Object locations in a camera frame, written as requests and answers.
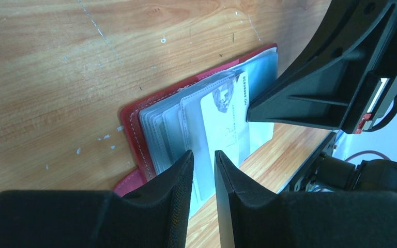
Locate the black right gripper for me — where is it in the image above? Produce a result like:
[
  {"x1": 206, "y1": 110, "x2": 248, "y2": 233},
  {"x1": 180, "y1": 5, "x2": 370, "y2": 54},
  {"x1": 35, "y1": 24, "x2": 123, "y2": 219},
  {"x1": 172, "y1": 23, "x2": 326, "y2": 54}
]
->
[{"x1": 247, "y1": 1, "x2": 397, "y2": 134}]

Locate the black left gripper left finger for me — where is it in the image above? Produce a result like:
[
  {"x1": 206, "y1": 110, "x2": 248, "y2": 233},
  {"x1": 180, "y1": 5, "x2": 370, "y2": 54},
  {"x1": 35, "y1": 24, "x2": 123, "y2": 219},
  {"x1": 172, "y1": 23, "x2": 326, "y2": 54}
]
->
[{"x1": 0, "y1": 150, "x2": 194, "y2": 247}]

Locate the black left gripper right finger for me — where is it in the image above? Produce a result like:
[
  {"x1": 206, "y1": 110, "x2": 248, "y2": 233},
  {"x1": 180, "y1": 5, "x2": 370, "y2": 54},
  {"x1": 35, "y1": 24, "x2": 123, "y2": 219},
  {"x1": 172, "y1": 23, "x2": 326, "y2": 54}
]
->
[{"x1": 215, "y1": 150, "x2": 397, "y2": 247}]

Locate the red leather card holder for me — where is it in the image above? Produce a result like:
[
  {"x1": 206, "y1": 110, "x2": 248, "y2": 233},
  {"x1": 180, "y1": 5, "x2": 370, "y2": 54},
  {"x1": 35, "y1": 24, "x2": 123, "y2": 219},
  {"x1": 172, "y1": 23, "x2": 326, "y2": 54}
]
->
[{"x1": 114, "y1": 43, "x2": 278, "y2": 215}]

